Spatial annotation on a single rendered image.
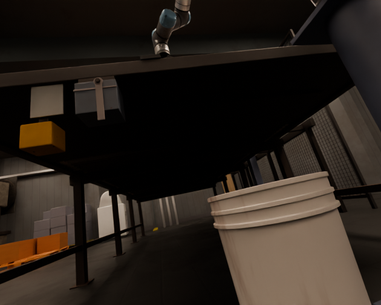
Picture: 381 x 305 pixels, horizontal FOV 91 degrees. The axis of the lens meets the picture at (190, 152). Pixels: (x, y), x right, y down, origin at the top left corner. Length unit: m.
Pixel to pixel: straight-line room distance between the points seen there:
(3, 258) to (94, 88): 4.09
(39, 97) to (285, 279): 0.84
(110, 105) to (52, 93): 0.21
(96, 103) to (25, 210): 6.90
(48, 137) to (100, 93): 0.21
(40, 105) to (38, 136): 0.13
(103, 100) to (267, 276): 0.64
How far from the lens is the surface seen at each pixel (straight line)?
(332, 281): 0.46
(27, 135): 0.74
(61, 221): 5.88
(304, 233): 0.42
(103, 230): 5.69
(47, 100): 0.81
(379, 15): 0.81
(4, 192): 6.95
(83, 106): 0.71
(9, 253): 4.57
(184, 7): 1.18
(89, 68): 0.81
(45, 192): 7.31
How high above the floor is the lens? 0.35
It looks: 16 degrees up
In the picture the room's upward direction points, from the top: 12 degrees counter-clockwise
